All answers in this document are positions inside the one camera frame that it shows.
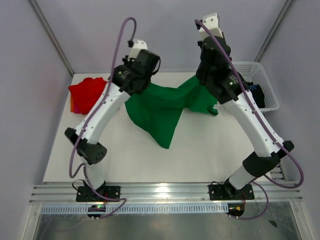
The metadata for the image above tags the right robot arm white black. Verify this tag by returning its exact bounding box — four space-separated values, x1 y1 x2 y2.
196 36 294 199

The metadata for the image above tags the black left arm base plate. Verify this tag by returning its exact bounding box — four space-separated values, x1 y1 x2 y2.
75 185 121 202

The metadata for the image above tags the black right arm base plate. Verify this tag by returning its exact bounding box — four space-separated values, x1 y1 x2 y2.
208 181 255 201

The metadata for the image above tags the right black controller board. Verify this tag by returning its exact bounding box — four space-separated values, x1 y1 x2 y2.
226 204 245 218

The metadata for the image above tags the orange folded t shirt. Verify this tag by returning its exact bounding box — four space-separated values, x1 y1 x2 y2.
70 96 74 113

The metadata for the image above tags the black controller board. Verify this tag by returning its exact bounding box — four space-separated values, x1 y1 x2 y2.
86 204 106 218
226 204 245 218

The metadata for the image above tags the aluminium mounting rail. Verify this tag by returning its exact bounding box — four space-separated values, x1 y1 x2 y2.
29 181 303 205

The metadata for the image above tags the green t shirt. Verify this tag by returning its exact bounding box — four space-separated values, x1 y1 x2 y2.
125 76 219 149

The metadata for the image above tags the black t shirt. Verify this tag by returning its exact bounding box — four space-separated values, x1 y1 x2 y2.
247 82 266 109

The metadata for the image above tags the white plastic basket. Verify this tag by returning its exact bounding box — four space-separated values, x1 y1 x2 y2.
233 61 280 113

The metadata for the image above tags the red folded t shirt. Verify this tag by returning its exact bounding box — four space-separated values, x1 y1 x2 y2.
68 77 108 115

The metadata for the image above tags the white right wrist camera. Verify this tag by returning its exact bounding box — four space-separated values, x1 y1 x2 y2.
199 12 224 41

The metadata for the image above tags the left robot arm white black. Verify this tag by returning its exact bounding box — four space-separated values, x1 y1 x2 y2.
64 49 161 201

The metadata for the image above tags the left black controller board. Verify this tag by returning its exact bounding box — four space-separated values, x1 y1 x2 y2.
86 204 106 218

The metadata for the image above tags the grey slotted cable duct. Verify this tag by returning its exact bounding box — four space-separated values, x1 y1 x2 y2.
40 203 228 215

